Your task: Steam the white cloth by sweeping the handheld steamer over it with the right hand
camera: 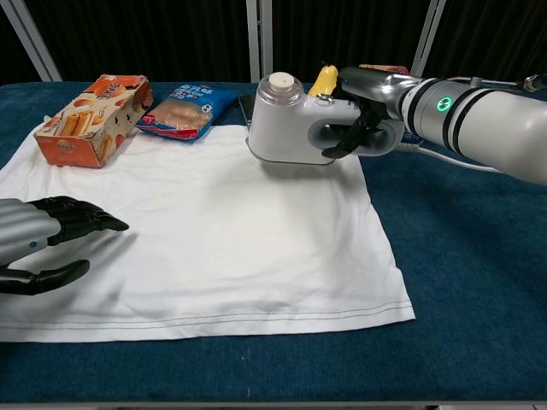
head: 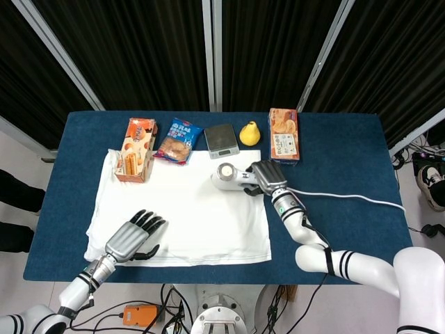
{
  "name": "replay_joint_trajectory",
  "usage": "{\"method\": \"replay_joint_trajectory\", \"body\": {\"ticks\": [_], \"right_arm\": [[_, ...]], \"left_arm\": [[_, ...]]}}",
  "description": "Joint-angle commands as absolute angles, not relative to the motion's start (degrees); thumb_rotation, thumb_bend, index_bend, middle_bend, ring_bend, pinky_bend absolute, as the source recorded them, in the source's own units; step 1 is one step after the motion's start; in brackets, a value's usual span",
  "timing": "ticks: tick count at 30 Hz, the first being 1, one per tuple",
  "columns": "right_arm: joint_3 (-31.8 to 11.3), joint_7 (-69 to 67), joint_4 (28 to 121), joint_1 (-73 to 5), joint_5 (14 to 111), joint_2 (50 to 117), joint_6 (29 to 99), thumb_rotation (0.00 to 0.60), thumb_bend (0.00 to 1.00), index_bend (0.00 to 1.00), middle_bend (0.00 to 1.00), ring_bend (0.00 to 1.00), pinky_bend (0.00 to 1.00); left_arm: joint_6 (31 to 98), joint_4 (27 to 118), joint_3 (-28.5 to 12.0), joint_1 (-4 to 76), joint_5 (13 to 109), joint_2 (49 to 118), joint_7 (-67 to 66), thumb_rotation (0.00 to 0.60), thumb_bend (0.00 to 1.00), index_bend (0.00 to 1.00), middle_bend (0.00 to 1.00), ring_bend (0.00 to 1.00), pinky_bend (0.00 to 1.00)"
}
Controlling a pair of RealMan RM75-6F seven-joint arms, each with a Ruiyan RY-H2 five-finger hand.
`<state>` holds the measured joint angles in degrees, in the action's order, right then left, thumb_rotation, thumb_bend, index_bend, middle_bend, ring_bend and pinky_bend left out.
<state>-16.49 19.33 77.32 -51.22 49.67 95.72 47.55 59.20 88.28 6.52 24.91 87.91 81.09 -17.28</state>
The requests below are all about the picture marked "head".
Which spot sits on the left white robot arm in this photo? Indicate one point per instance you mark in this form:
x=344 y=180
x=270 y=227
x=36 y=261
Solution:
x=74 y=294

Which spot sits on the black curtain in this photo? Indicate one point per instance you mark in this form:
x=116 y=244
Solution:
x=146 y=52

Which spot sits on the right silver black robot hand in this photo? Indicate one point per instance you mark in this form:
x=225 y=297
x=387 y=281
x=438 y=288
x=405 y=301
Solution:
x=269 y=175

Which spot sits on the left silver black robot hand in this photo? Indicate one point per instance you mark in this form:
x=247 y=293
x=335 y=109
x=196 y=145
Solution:
x=127 y=240

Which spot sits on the white cloth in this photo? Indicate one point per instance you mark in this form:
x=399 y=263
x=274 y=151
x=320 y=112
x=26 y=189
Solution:
x=194 y=226

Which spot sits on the yellow pear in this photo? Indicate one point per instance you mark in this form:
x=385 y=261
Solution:
x=249 y=135

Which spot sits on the open orange snack box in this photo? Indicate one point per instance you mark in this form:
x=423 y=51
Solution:
x=135 y=156

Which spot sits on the blue snack bag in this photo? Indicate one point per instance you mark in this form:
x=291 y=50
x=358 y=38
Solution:
x=177 y=146

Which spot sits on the dark blue table cover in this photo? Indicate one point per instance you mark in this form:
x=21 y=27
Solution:
x=333 y=160

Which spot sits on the slanted aluminium frame post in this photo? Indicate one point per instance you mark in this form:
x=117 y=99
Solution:
x=59 y=55
x=323 y=55

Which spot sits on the low aluminium frame rail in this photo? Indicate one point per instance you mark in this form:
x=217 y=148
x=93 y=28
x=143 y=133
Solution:
x=417 y=132
x=24 y=137

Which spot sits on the black and white sneaker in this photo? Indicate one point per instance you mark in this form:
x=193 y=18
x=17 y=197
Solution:
x=432 y=184

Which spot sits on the upright aluminium frame post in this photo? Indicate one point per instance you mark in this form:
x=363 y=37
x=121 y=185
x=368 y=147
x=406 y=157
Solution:
x=212 y=52

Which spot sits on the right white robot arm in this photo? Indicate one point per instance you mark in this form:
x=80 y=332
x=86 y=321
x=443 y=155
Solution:
x=365 y=266

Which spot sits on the blue and orange cookie box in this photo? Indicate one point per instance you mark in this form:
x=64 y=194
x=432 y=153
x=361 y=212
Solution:
x=283 y=135

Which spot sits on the white handheld steamer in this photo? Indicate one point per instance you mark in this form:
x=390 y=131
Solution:
x=226 y=177

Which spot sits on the black power adapter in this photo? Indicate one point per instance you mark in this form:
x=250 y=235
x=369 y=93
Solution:
x=430 y=230

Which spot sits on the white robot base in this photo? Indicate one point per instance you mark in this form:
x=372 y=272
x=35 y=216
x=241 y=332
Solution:
x=217 y=313

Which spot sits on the silver digital kitchen scale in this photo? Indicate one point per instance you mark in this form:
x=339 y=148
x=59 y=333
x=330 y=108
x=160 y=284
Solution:
x=220 y=137

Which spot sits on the orange power box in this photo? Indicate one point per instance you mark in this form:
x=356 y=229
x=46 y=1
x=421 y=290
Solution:
x=140 y=316

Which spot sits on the black trousers of person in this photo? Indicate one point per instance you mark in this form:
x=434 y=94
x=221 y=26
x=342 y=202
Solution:
x=17 y=195

